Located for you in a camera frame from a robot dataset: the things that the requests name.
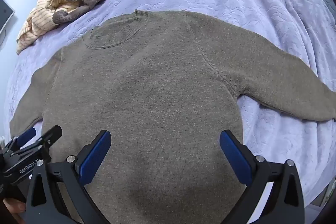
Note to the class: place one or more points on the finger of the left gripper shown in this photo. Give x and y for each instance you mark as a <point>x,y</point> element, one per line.
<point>25,137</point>
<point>50,137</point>

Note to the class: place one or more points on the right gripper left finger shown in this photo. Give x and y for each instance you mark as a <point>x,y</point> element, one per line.
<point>45,203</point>

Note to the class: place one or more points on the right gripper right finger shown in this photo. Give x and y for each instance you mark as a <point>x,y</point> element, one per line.
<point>285,201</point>

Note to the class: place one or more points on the brown knit sweater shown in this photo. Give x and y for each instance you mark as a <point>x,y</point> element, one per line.
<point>165,85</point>

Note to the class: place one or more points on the person left hand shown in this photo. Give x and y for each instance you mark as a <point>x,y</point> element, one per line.
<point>16,208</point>

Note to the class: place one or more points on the cream striped garment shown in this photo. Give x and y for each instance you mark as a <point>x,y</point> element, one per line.
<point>40,21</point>

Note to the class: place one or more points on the lavender embossed bed blanket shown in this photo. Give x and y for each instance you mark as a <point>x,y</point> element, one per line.
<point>304,28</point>

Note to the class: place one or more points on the wall mounted monitor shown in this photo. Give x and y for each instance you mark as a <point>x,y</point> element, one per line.
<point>6,12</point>

